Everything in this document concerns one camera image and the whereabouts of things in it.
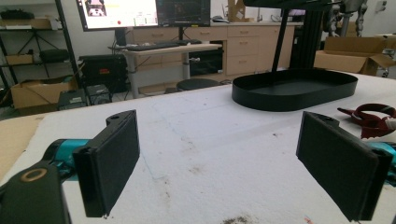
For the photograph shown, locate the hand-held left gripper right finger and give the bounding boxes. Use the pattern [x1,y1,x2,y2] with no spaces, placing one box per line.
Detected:
[295,110,394,222]

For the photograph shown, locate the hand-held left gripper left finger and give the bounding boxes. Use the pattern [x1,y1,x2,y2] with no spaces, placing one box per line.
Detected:
[73,109,140,218]

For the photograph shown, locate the red spring clamp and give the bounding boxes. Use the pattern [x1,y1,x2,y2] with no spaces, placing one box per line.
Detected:
[337,103,396,140]

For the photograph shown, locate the black equipment box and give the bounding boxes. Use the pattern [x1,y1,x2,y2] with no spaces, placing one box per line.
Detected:
[85,83,112,106]
[56,89,88,111]

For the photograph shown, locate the black oval tray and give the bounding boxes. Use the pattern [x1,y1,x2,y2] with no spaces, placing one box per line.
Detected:
[232,67,359,112]

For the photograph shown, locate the black computer case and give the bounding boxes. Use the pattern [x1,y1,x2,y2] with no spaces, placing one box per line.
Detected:
[78,53,129,94]

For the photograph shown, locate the brown cardboard sheet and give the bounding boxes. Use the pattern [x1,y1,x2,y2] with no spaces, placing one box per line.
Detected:
[0,114,45,182]

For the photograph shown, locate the closed cardboard box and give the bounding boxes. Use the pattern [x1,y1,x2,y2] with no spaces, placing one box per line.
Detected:
[10,77,78,117]

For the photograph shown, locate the open cardboard box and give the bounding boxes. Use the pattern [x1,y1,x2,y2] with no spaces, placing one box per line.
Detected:
[313,35,396,77]

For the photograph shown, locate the white felt table mat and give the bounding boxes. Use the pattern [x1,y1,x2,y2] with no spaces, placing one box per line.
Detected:
[0,72,396,224]

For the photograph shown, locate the black round stool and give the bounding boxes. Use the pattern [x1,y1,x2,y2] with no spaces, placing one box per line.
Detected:
[176,77,222,92]

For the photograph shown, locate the black keyboard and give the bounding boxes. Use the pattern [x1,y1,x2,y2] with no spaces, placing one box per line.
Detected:
[124,41,181,52]

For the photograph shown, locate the black ribbed column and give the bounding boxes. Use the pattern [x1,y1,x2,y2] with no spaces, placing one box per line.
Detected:
[289,9,325,70]

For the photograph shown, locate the wooden standing desk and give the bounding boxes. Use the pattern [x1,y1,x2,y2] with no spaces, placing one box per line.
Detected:
[108,42,223,99]

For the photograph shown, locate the black slanted stand pole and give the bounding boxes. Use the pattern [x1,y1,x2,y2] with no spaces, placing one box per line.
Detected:
[242,0,332,73]

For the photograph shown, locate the beige drawer cabinet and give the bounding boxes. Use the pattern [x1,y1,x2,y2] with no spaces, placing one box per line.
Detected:
[130,23,297,82]

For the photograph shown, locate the black metal shelf rack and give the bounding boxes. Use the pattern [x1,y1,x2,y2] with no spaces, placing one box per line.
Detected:
[0,0,80,96]

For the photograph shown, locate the large bright computer monitor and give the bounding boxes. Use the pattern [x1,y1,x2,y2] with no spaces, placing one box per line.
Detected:
[76,0,160,32]

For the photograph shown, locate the dark computer monitor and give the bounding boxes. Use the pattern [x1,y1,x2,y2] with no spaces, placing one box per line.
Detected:
[155,0,212,28]

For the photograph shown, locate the small upright cardboard box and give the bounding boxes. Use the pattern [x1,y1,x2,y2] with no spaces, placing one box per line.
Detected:
[227,0,248,23]

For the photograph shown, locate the grey metal robot frame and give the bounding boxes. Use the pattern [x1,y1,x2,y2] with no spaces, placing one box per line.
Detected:
[323,0,369,38]

